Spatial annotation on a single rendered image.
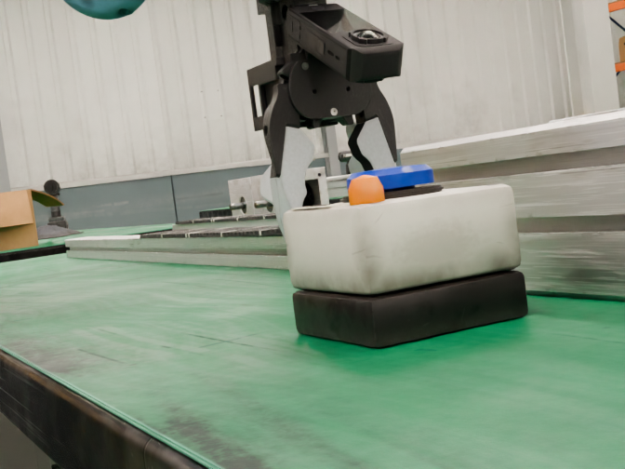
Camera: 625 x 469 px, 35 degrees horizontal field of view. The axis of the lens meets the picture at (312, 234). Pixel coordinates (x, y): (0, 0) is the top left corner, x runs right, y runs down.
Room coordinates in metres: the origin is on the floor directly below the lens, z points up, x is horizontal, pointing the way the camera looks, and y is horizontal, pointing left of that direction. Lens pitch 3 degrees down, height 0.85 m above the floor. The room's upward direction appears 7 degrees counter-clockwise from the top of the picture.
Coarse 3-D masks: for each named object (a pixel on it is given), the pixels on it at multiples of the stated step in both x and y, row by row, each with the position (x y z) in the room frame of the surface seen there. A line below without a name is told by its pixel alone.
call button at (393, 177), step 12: (384, 168) 0.44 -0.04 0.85; (396, 168) 0.43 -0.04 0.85; (408, 168) 0.43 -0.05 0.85; (420, 168) 0.44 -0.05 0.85; (348, 180) 0.45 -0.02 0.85; (384, 180) 0.43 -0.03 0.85; (396, 180) 0.43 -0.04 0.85; (408, 180) 0.43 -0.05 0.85; (420, 180) 0.44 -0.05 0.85; (432, 180) 0.44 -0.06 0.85; (384, 192) 0.44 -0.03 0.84
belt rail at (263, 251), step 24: (72, 240) 1.60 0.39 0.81; (96, 240) 1.45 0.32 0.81; (120, 240) 1.33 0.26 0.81; (144, 240) 1.22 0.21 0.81; (168, 240) 1.13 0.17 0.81; (192, 240) 1.06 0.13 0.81; (216, 240) 0.99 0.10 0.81; (240, 240) 0.93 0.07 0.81; (264, 240) 0.88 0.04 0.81; (216, 264) 1.00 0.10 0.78; (240, 264) 0.94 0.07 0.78; (264, 264) 0.88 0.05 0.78
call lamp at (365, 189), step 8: (360, 176) 0.41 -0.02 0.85; (368, 176) 0.41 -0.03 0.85; (376, 176) 0.41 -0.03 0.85; (352, 184) 0.41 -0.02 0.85; (360, 184) 0.40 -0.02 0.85; (368, 184) 0.40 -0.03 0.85; (376, 184) 0.41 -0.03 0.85; (352, 192) 0.41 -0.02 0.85; (360, 192) 0.40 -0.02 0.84; (368, 192) 0.40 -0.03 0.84; (376, 192) 0.40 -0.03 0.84; (352, 200) 0.41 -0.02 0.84; (360, 200) 0.40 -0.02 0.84; (368, 200) 0.40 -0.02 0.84; (376, 200) 0.40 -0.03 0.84; (384, 200) 0.41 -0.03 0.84
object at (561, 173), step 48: (432, 144) 0.56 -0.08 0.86; (480, 144) 0.52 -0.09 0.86; (528, 144) 0.48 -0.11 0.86; (576, 144) 0.45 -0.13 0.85; (624, 144) 0.43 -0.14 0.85; (528, 192) 0.49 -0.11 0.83; (576, 192) 0.46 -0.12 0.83; (624, 192) 0.43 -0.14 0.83; (528, 240) 0.49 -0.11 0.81; (576, 240) 0.46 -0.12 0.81; (624, 240) 0.43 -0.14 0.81; (528, 288) 0.50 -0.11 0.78; (576, 288) 0.46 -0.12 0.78; (624, 288) 0.43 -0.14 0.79
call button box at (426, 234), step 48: (432, 192) 0.44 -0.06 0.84; (480, 192) 0.42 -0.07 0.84; (288, 240) 0.46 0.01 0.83; (336, 240) 0.42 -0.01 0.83; (384, 240) 0.40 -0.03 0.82; (432, 240) 0.41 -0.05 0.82; (480, 240) 0.42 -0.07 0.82; (336, 288) 0.43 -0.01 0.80; (384, 288) 0.40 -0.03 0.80; (432, 288) 0.41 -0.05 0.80; (480, 288) 0.42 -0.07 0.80; (336, 336) 0.43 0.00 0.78; (384, 336) 0.40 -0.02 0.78; (432, 336) 0.41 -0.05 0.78
